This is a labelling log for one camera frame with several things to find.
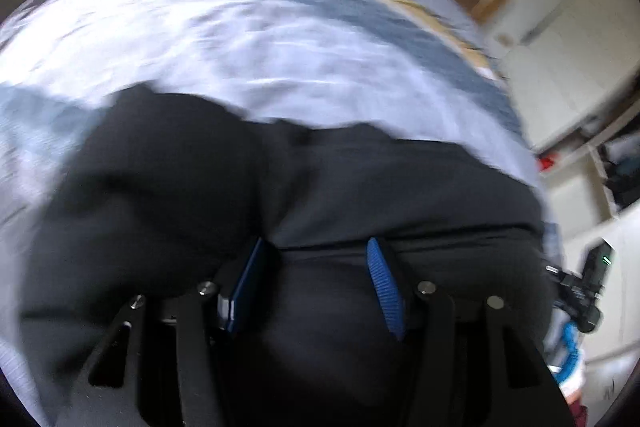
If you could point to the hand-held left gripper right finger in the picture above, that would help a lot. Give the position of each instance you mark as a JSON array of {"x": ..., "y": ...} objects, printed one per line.
[{"x": 385, "y": 287}]

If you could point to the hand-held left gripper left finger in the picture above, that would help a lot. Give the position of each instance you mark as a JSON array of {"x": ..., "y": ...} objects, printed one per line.
[{"x": 247, "y": 287}]

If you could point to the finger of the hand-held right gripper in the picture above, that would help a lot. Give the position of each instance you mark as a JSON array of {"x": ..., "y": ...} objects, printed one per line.
[{"x": 567, "y": 284}]

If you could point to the black puffer jacket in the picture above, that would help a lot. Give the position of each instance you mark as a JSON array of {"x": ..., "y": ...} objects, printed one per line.
[{"x": 350, "y": 187}]

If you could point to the hanging clothes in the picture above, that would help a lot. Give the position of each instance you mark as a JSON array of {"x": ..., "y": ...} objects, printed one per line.
[{"x": 625, "y": 172}]

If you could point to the blue and white cloth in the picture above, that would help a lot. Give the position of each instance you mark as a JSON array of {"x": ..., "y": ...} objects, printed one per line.
[{"x": 570, "y": 352}]

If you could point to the red item in wardrobe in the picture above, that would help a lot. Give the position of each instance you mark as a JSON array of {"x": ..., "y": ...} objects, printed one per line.
[{"x": 547, "y": 163}]

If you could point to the white wardrobe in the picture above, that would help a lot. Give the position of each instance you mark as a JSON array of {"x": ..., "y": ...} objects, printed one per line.
[{"x": 565, "y": 57}]

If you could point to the bed with striped blanket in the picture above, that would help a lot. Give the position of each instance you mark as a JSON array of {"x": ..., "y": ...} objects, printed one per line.
[{"x": 200, "y": 32}]

